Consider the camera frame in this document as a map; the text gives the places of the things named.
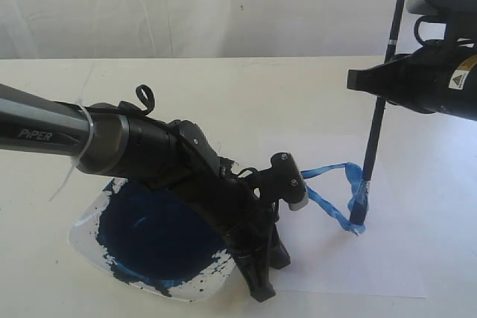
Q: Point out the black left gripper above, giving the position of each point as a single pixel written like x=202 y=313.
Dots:
x=178 y=157

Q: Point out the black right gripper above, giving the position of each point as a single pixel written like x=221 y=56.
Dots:
x=431 y=80

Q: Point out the black paintbrush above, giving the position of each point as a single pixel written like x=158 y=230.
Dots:
x=360 y=204

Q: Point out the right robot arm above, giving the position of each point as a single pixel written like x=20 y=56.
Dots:
x=432 y=79

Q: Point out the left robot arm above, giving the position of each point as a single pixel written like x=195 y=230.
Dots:
x=33 y=124

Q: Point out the white paper sheet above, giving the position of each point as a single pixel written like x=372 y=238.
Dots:
x=325 y=258

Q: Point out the white square paint plate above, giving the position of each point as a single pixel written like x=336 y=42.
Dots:
x=151 y=241

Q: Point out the white zip tie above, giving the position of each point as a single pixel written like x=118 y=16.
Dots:
x=75 y=161

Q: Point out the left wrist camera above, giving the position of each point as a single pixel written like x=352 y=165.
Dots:
x=283 y=181

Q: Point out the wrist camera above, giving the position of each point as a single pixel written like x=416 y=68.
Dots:
x=458 y=16
x=283 y=181

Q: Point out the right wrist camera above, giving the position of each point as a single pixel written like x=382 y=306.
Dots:
x=458 y=16

